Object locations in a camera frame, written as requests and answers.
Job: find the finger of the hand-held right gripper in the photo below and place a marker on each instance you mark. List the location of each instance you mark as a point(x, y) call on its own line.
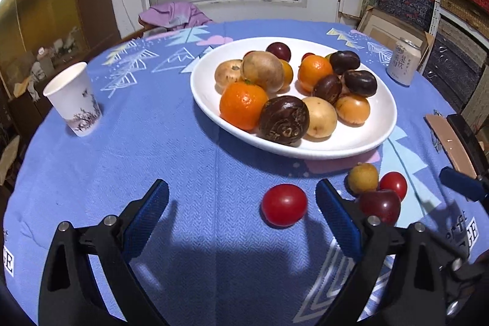
point(458, 181)
point(458, 280)

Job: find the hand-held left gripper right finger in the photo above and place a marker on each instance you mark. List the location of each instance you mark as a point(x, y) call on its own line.
point(338, 219)

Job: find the blue printed tablecloth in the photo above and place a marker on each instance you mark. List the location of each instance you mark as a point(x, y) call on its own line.
point(172, 165)

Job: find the wooden glass cabinet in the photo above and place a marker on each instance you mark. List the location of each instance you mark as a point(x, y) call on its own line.
point(38, 5)

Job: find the tan spotted round fruit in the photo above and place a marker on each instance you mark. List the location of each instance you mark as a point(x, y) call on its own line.
point(227, 73)

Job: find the brown cardboard sheet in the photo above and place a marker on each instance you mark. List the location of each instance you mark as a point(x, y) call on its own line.
point(447, 139)

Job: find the white drink can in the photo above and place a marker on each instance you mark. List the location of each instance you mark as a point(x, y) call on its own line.
point(403, 62)

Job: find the yellow-green tomato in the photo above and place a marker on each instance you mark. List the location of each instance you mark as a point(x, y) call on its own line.
point(363, 178)

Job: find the orange-tan round fruit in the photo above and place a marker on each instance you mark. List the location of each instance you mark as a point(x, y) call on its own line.
point(352, 109)

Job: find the large orange mandarin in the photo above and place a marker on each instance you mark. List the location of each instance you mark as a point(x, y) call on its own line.
point(243, 105)

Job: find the purple cloth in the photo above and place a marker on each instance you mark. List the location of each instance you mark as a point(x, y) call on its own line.
point(172, 14)

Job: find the white oval plate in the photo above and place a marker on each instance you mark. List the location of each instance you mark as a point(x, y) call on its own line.
point(214, 97)

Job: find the wooden chair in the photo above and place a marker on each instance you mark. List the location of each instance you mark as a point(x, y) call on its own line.
point(9, 158)

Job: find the black phone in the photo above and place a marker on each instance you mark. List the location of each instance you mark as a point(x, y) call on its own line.
point(464, 131)

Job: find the cardboard box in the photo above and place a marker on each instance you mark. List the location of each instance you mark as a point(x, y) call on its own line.
point(382, 32)

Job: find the small orange mandarin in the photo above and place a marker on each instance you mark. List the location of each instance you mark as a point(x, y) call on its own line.
point(315, 72)

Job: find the tan potato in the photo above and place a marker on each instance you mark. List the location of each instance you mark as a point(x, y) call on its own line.
point(323, 119)
point(263, 70)

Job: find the dark red plum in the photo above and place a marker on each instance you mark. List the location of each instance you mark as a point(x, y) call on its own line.
point(380, 206)
point(279, 51)

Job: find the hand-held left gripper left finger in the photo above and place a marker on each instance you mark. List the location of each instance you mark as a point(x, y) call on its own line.
point(147, 219)

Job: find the yellow-orange tomato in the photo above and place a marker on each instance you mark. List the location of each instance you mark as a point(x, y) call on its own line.
point(287, 74)

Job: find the white paper cup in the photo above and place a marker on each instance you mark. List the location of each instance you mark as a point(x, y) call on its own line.
point(72, 97)

